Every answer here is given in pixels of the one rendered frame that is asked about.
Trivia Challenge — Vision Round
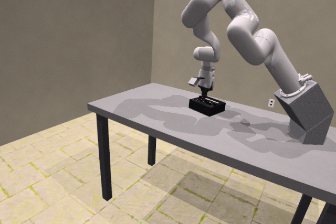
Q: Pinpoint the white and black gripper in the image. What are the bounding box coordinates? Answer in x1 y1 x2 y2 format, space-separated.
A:
198 69 215 99

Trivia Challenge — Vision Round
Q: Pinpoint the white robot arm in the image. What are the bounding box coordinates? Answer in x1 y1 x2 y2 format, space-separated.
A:
181 0 313 98

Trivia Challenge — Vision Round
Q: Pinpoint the black lighting desk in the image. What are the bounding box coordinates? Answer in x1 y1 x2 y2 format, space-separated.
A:
189 95 226 116

